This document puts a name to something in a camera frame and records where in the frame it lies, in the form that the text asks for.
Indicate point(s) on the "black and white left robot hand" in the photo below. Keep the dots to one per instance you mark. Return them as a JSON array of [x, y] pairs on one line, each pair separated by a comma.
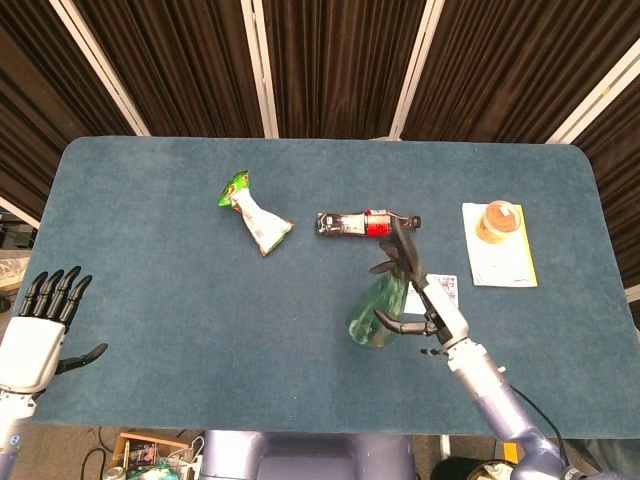
[[30, 350]]

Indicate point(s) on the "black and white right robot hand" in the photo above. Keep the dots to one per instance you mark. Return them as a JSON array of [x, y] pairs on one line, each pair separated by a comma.
[[447, 315]]

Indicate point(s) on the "green spray bottle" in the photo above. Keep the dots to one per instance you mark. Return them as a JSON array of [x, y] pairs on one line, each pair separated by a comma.
[[375, 300]]

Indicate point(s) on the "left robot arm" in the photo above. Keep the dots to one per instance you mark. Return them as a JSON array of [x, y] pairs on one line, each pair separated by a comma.
[[12, 430]]

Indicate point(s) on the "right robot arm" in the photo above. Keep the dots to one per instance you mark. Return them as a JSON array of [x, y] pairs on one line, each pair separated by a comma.
[[480, 375]]

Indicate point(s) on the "cola bottle with red label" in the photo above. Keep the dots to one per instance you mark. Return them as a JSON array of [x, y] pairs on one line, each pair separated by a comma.
[[350, 223]]

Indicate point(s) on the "printed white card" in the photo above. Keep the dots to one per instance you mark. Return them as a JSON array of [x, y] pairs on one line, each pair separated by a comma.
[[446, 284]]

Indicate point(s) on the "white booklet with yellow edge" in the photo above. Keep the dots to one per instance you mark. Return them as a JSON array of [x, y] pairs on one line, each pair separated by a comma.
[[500, 262]]

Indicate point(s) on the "round clear container brown lid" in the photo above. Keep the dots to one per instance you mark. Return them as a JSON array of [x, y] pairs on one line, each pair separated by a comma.
[[499, 220]]

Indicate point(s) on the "white table leg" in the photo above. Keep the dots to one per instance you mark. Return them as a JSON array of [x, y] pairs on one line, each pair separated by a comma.
[[445, 445]]

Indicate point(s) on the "wooden box with clutter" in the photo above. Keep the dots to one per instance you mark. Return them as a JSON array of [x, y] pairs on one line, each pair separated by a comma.
[[145, 457]]

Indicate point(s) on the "black waste bin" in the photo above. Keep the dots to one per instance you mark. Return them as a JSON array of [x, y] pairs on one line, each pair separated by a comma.
[[475, 470]]

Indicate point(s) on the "blue carpet table cover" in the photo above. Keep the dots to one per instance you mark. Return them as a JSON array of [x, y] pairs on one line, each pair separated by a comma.
[[200, 325]]

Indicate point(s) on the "purple robot torso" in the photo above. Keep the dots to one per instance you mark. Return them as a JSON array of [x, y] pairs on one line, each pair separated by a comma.
[[310, 457]]

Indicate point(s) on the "green and white snack bag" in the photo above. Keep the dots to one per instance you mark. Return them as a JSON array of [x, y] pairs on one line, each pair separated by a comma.
[[257, 220]]

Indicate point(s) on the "dark brown curtain panel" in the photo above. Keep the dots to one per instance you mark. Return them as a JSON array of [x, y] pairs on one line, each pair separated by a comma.
[[620, 160], [510, 65], [175, 65], [40, 100], [340, 65]]

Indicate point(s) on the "white frame pole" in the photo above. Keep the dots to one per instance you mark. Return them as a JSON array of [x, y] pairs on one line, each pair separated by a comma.
[[100, 65], [415, 70], [595, 97], [261, 70], [17, 212]]

